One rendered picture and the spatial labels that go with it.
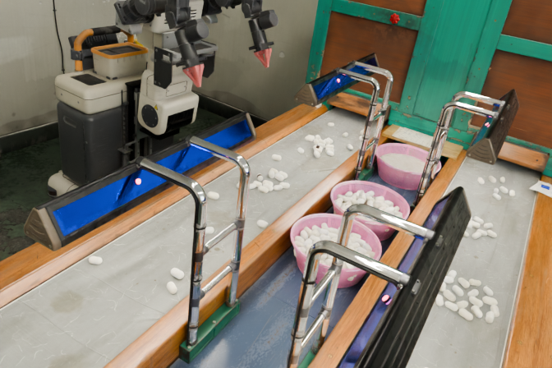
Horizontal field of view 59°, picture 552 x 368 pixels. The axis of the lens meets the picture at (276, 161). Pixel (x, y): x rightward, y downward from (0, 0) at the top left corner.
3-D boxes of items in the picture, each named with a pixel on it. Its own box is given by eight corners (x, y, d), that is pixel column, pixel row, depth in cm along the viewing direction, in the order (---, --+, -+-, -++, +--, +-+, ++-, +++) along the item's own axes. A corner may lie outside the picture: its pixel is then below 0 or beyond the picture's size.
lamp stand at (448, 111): (407, 214, 176) (442, 98, 156) (421, 193, 192) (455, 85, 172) (460, 235, 169) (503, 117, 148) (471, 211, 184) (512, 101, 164)
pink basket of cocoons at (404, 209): (323, 237, 157) (328, 213, 152) (328, 196, 180) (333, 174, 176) (405, 255, 154) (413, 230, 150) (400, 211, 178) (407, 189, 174)
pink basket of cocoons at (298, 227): (269, 269, 140) (273, 241, 136) (310, 227, 161) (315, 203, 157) (354, 310, 129) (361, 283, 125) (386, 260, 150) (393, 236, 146)
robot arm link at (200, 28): (182, 11, 175) (164, 13, 168) (204, 2, 167) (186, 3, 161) (192, 44, 177) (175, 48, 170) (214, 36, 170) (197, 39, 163)
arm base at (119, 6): (138, 1, 188) (112, 2, 179) (150, -9, 182) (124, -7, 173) (147, 22, 188) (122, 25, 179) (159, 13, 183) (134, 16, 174)
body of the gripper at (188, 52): (208, 60, 175) (202, 39, 174) (188, 64, 167) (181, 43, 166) (195, 64, 179) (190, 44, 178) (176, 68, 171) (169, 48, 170)
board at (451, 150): (381, 135, 216) (381, 133, 216) (392, 126, 228) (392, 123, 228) (455, 159, 203) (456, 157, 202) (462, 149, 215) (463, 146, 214)
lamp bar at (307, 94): (292, 100, 160) (296, 80, 157) (361, 66, 210) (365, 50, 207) (315, 108, 157) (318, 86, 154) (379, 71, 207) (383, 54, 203)
